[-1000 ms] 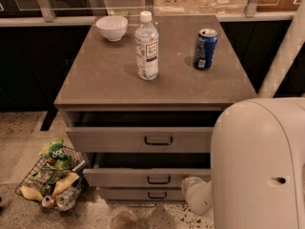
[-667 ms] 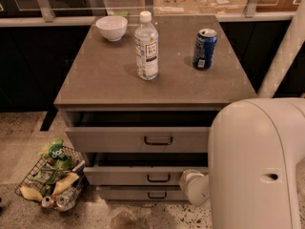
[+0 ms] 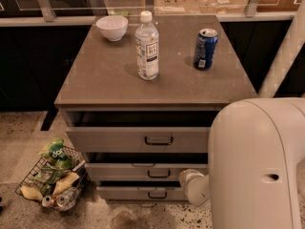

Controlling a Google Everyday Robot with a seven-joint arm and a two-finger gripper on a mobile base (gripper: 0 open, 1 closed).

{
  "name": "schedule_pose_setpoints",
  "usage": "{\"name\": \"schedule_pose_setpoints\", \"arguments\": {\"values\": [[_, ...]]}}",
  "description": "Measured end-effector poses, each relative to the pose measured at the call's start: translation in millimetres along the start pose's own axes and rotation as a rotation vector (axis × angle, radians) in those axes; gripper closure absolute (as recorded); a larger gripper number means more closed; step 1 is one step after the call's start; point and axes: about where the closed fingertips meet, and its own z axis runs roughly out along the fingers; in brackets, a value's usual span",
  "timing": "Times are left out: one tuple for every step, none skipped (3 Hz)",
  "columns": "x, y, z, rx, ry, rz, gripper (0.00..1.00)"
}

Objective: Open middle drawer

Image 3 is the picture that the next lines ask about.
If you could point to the grey drawer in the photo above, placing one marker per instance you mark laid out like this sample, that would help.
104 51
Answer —
141 190
141 132
144 167

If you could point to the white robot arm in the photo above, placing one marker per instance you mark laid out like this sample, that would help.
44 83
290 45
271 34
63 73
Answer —
254 148

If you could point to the grey drawer cabinet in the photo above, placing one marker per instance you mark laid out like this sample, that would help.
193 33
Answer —
104 75

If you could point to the grey top drawer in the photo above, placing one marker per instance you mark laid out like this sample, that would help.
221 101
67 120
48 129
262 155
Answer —
141 132

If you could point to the grey bottom drawer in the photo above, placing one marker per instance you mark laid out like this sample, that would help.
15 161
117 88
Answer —
141 190

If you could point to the clear plastic water bottle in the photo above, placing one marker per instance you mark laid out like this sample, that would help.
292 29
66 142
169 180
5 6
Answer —
147 47

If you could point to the blue soda can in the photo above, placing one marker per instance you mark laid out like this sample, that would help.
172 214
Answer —
205 45

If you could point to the white ceramic bowl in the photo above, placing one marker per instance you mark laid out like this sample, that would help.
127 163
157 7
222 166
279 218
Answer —
112 27

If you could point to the green snack bag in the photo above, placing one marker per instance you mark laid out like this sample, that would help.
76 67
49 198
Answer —
53 152

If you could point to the yellow snack bag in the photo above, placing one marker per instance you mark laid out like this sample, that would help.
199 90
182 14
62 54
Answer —
64 183

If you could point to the silver can in basket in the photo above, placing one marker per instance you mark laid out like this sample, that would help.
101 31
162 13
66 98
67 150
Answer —
67 199

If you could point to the small silver can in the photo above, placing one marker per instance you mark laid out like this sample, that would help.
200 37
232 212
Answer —
47 201

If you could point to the black wire basket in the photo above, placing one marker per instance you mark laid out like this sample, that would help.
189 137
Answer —
43 176

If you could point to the metal railing frame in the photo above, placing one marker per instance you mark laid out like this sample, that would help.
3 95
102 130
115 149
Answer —
84 12

